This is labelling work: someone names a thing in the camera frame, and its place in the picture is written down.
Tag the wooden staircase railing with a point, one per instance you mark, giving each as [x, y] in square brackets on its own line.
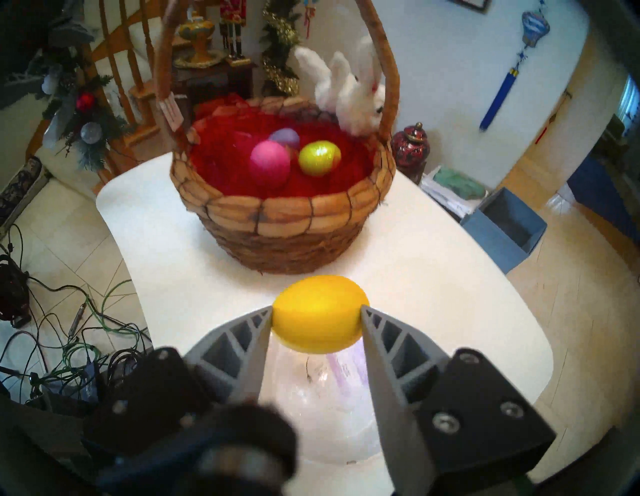
[125, 50]

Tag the blue vase tassel hanging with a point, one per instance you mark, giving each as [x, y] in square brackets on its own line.
[534, 22]

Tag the decorated christmas tree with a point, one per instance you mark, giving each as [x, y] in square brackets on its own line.
[80, 110]

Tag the small red tassel charm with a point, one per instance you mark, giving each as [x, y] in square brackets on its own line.
[547, 125]

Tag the yellow cloisonne urn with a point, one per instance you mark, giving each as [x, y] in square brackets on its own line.
[197, 30]

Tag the framed Chinese calligraphy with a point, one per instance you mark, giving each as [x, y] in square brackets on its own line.
[470, 4]

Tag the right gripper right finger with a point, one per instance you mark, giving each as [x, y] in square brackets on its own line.
[425, 400]

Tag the blue open box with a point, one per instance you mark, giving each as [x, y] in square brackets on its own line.
[505, 230]

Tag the small floral doormat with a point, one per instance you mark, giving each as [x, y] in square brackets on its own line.
[17, 187]

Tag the red shredded basket filling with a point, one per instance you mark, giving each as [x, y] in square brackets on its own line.
[225, 160]

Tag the red cloisonne lidded jar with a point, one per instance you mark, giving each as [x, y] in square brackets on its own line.
[410, 147]

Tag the colourful hanging bird ornaments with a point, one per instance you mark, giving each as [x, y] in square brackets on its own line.
[308, 12]

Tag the ornate decorative plate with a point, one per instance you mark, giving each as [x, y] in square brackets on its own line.
[200, 61]

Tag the blue area rug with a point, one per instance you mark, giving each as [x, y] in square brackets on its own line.
[600, 195]

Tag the white round bowl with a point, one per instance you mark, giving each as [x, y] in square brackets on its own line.
[325, 415]

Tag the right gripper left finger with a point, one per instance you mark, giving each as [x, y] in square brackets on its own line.
[230, 360]

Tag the pale green patterned object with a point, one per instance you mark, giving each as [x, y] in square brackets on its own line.
[460, 182]

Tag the dark wood side table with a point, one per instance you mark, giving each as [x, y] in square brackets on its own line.
[215, 82]

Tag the green glitter easter egg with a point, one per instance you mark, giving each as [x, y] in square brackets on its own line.
[319, 158]

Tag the paper basket tag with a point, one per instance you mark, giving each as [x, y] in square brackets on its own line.
[170, 107]

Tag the pink easter egg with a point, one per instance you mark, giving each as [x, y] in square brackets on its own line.
[270, 162]

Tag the red nutcracker figure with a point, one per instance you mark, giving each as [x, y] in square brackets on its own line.
[232, 25]

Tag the green tinsel stair garland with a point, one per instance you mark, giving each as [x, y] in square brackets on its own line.
[280, 45]

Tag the white plush bunny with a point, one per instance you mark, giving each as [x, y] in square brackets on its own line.
[350, 95]

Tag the white paper stack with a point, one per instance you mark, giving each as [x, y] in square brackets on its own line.
[447, 202]

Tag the yellow easter egg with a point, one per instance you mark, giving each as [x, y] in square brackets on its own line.
[320, 314]

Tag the purple easter egg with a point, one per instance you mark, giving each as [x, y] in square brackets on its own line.
[285, 137]

